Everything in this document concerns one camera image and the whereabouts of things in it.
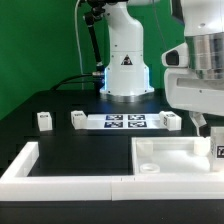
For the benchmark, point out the white square tabletop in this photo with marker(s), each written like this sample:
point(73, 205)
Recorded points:
point(160, 155)

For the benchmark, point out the white sheet with markers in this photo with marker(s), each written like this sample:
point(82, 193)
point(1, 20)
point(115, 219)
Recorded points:
point(123, 122)

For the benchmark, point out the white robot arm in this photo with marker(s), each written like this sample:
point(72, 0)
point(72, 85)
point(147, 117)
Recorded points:
point(126, 78)

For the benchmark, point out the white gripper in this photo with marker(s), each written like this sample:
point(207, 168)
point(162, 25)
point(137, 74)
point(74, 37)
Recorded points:
point(184, 90)

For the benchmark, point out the white U-shaped obstacle frame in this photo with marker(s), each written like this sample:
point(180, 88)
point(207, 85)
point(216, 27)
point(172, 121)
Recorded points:
point(17, 185)

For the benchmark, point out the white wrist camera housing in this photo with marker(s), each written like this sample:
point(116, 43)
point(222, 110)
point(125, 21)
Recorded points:
point(177, 57)

